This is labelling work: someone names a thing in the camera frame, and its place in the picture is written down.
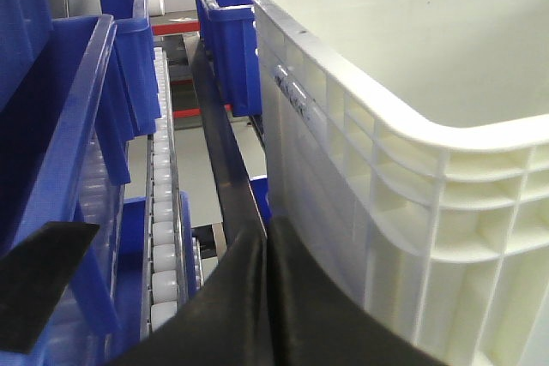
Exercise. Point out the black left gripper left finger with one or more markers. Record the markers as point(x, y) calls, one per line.
point(34, 276)

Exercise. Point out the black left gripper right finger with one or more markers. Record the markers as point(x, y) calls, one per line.
point(270, 303)

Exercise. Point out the white plastic tote bin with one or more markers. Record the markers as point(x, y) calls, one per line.
point(407, 143)

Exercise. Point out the blue bin far right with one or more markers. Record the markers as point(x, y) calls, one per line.
point(65, 123)

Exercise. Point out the blue bin behind tote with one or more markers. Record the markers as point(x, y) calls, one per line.
point(228, 33)

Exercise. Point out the right white roller track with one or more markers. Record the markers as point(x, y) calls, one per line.
point(171, 268)

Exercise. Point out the metal shelf side rail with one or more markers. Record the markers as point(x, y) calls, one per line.
point(237, 202)

